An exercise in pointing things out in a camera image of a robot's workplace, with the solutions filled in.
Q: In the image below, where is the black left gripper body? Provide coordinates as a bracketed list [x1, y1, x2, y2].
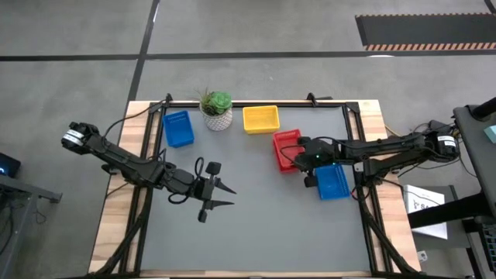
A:
[192, 160, 222, 224]

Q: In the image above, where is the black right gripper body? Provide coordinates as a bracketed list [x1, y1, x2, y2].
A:
[298, 135, 339, 189]

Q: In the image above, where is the grey table mat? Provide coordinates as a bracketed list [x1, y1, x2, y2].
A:
[139, 105, 373, 272]

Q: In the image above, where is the green succulent in white pot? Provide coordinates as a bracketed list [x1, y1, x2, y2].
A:
[193, 88, 234, 132]

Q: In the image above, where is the white printed cardboard box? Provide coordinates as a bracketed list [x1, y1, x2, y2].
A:
[402, 184, 450, 240]

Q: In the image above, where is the black metal beam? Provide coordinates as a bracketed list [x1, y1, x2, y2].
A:
[407, 192, 496, 229]

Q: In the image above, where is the black side table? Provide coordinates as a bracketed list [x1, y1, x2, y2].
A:
[452, 95, 496, 218]

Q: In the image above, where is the black hazard-striped floor mat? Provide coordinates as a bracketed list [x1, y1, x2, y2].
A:
[355, 12, 496, 52]

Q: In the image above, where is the backlit keyboard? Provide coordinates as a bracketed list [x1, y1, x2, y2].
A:
[481, 226, 496, 264]

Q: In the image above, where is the black device with blue light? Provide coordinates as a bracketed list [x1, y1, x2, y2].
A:
[0, 152, 22, 179]

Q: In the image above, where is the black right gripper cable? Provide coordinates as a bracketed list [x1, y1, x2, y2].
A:
[279, 144, 307, 171]

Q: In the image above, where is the black aluminium table frame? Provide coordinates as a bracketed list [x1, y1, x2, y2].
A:
[91, 92, 422, 278]

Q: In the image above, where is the long black arm cable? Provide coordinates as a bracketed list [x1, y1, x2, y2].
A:
[103, 98, 166, 136]

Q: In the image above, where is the grey metal desk frame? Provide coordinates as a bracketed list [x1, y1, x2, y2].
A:
[0, 174, 63, 279]

